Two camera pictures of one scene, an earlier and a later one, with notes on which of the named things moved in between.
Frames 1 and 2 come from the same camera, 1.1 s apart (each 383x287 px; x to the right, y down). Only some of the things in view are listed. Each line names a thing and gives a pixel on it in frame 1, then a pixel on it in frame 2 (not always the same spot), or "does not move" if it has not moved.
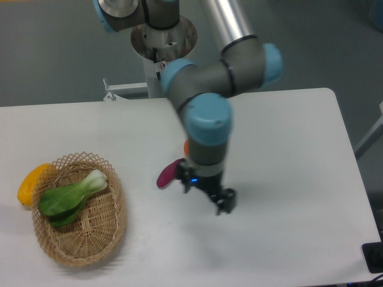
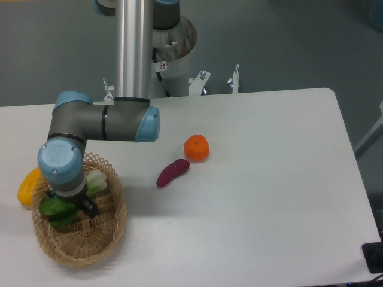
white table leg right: x=375 y=133 does not move
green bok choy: x=61 y=203 does not move
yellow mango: x=26 y=191 does not move
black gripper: x=224 y=199 → x=91 y=208
